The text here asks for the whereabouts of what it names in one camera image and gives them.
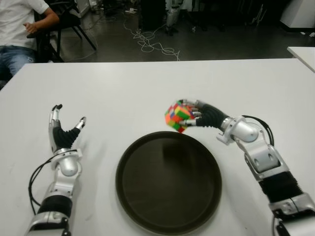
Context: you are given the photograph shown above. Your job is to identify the black cabinet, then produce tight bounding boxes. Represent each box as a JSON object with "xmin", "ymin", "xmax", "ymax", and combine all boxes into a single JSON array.
[{"xmin": 138, "ymin": 0, "xmax": 168, "ymax": 31}]

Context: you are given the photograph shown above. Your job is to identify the white side table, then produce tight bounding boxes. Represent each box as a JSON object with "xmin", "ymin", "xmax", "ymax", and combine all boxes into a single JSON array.
[{"xmin": 287, "ymin": 46, "xmax": 315, "ymax": 73}]

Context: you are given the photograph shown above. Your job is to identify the arm black cables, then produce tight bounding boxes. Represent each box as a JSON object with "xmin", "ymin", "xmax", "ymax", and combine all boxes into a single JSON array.
[
  {"xmin": 28, "ymin": 157, "xmax": 56, "ymax": 213},
  {"xmin": 242, "ymin": 115, "xmax": 275, "ymax": 148}
]

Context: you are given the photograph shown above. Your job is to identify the thin white cable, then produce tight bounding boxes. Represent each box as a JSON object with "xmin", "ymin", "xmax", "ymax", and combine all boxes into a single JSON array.
[{"xmin": 63, "ymin": 12, "xmax": 119, "ymax": 62}]

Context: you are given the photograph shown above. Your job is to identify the white glass display case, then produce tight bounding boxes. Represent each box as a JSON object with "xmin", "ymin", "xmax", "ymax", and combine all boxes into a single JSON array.
[{"xmin": 73, "ymin": 0, "xmax": 92, "ymax": 18}]

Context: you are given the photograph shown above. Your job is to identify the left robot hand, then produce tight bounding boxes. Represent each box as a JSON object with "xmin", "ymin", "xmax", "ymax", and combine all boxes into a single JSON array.
[{"xmin": 48, "ymin": 104, "xmax": 87, "ymax": 154}]

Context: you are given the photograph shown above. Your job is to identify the multicolour Rubik's cube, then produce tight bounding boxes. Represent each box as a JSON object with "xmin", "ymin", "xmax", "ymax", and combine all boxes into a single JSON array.
[{"xmin": 164, "ymin": 99, "xmax": 197, "ymax": 134}]

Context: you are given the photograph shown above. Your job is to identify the dark round plate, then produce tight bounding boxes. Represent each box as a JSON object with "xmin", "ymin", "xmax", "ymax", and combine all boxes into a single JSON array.
[{"xmin": 115, "ymin": 131, "xmax": 223, "ymax": 234}]

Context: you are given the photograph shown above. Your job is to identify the right arm black cables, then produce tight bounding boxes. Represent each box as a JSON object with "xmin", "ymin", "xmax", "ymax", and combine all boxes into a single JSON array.
[{"xmin": 242, "ymin": 115, "xmax": 275, "ymax": 148}]

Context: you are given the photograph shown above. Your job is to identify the black chair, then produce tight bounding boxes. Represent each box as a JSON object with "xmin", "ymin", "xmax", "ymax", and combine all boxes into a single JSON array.
[{"xmin": 34, "ymin": 4, "xmax": 97, "ymax": 63}]

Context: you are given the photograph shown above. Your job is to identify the grey metal stand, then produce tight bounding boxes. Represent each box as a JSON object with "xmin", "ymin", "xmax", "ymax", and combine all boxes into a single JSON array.
[{"xmin": 250, "ymin": 2, "xmax": 268, "ymax": 27}]

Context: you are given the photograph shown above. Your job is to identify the seated person white shirt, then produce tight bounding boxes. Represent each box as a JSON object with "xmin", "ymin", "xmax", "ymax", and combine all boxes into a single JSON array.
[{"xmin": 0, "ymin": 0, "xmax": 60, "ymax": 77}]

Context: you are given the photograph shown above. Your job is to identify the white cabinet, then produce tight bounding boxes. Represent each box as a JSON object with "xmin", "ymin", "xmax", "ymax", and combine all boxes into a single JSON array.
[{"xmin": 280, "ymin": 0, "xmax": 315, "ymax": 28}]

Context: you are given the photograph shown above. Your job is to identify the tangled white cable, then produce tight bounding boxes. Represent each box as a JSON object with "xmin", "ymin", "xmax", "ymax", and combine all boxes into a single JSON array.
[{"xmin": 123, "ymin": 18, "xmax": 181, "ymax": 61}]

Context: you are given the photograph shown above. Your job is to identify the left arm black cables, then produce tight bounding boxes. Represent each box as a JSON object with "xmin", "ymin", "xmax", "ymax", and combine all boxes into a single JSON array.
[{"xmin": 28, "ymin": 157, "xmax": 56, "ymax": 213}]

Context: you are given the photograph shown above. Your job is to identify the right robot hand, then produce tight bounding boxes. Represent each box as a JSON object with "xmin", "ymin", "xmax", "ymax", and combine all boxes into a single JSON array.
[{"xmin": 179, "ymin": 98, "xmax": 234, "ymax": 130}]

